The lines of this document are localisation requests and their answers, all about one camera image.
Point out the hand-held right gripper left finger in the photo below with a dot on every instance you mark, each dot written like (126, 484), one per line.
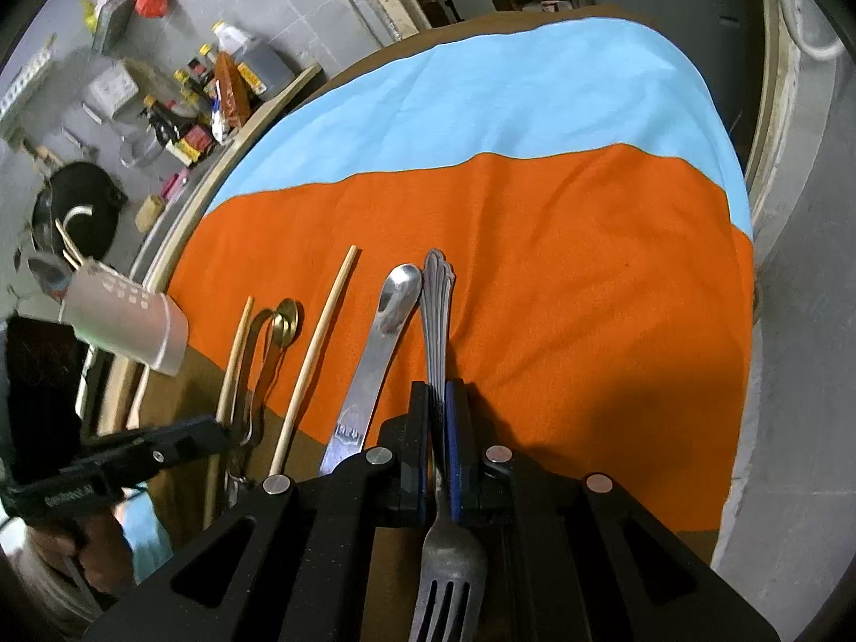
(334, 535)

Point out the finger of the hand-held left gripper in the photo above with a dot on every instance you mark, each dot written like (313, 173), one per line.
(180, 431)
(160, 461)

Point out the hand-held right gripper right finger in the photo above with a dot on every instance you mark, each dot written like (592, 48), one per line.
(458, 455)

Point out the small steel utensil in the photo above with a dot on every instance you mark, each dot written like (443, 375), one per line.
(235, 481)

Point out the white plastic utensil holder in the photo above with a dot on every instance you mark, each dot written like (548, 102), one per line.
(120, 321)

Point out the gold spoon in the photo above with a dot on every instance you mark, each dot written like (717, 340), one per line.
(287, 318)

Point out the person's left hand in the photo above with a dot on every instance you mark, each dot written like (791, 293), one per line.
(107, 552)

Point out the chrome faucet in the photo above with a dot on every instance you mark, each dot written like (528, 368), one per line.
(75, 212)

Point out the black wok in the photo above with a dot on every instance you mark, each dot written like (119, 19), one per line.
(73, 194)

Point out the tan sponge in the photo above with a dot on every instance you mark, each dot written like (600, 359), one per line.
(148, 211)

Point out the striped blue orange brown cloth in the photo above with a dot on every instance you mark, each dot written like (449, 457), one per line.
(568, 247)

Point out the pink dish cloth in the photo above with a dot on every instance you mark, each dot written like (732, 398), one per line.
(175, 184)

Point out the metal strainer ladle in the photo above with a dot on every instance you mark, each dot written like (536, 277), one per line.
(137, 147)

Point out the soy sauce bottle yellow label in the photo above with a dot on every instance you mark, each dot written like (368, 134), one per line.
(190, 140)

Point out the blue white packet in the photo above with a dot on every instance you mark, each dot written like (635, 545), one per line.
(218, 122)

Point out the orange seasoning packet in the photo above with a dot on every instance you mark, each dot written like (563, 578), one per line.
(231, 90)

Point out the dark sauce bottle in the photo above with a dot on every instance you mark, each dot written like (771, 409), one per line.
(194, 83)
(200, 67)

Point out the small sauce bottle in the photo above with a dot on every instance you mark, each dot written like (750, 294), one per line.
(207, 52)

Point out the yellow snack packet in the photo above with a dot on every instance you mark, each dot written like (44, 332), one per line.
(87, 10)

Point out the white wall-mounted box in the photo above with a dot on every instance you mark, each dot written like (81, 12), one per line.
(114, 90)

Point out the white wall basket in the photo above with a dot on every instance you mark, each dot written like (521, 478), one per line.
(27, 77)

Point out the metal wall shelf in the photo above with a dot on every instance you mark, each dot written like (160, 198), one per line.
(110, 23)

